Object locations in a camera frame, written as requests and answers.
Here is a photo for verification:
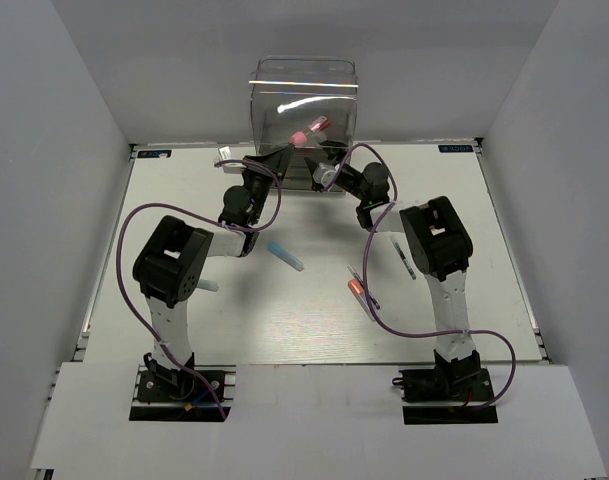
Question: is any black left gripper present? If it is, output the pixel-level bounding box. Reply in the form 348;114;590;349
240;144;294;225

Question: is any pink-capped marker tube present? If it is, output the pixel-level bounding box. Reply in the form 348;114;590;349
289;116;330;147

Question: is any clear acrylic drawer organizer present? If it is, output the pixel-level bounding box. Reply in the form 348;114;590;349
249;55;359;191

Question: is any green gel pen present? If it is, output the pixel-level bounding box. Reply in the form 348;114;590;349
391;238;417;280

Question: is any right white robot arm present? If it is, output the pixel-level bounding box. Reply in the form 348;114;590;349
305;141;481;399

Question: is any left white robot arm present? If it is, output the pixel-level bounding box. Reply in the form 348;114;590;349
132;144;295;399

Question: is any blue highlighter pen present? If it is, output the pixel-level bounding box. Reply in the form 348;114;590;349
267;241;304;272

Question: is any orange highlighter pen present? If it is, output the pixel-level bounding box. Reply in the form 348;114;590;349
347;279;380;322

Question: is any purple pen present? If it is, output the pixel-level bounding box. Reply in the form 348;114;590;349
346;264;384;310

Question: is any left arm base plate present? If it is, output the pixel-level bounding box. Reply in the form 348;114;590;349
129;365;236;423

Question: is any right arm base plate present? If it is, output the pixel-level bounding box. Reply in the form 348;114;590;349
391;368;498;426

